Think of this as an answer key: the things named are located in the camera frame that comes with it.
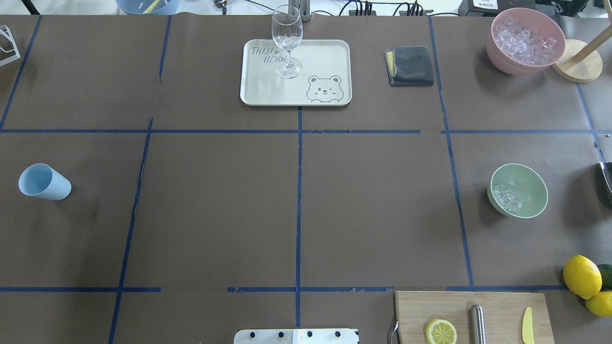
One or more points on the green ceramic bowl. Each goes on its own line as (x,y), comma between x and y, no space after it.
(527,183)

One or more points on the light blue plastic cup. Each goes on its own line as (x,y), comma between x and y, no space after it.
(42,181)

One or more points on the blue bowl with fork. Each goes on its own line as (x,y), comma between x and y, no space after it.
(148,7)

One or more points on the pink bowl of ice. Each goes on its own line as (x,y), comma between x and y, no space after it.
(524,41)

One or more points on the shiny metal ice scoop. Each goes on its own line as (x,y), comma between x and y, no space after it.
(604,172)

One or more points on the dark grey folded cloth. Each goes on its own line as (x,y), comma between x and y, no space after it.
(409,66)

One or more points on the clear wine glass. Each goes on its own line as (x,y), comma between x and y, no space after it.
(287,33)

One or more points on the half lemon slice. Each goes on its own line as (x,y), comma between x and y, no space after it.
(440,331)

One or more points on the yellow plastic knife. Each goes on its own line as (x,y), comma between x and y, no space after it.
(527,326)

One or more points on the yellow lemon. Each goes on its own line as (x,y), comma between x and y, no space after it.
(582,277)
(600,304)

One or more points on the wooden stand with carton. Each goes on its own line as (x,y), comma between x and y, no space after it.
(580,61)

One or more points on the green lime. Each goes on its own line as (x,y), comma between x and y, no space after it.
(606,275)

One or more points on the aluminium frame post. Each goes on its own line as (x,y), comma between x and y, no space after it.
(304,8)

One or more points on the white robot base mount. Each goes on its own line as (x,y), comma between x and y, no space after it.
(298,336)

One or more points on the metal handled knife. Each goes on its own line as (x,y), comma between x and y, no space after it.
(478,324)

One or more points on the white wire cup rack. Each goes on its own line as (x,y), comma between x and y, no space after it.
(9,52)

